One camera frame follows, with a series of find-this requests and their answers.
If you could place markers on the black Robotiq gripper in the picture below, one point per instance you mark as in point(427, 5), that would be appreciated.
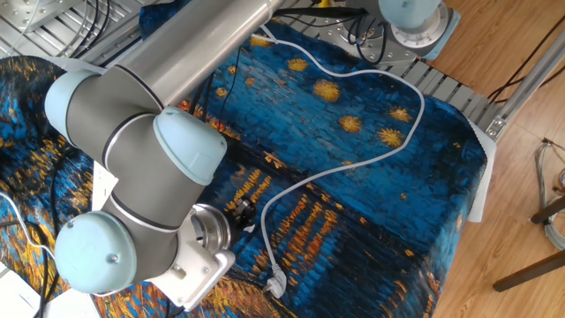
point(243, 214)

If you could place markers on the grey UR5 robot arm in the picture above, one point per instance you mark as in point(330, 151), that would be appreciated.
point(145, 168)

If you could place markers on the white power strip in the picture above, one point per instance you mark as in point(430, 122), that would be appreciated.
point(102, 185)

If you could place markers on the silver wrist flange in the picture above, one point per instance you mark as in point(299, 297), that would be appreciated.
point(216, 229)

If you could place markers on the blue starry night tablecloth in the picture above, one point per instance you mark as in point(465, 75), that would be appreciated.
point(353, 199)

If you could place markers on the white paper sheet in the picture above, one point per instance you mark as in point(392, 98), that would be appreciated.
point(70, 311)
point(17, 296)

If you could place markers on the yellow plastic piece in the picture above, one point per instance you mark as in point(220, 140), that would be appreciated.
point(323, 3)

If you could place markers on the dark wooden chair leg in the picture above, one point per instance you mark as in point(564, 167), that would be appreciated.
point(529, 271)
point(549, 211)

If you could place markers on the silver metal plate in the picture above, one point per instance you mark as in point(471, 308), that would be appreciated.
point(26, 9)

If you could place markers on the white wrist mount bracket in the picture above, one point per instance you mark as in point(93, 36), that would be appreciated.
point(198, 274)

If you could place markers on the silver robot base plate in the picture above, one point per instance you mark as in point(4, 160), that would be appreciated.
point(335, 40)

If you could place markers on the aluminium frame beam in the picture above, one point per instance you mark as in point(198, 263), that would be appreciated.
point(525, 84)

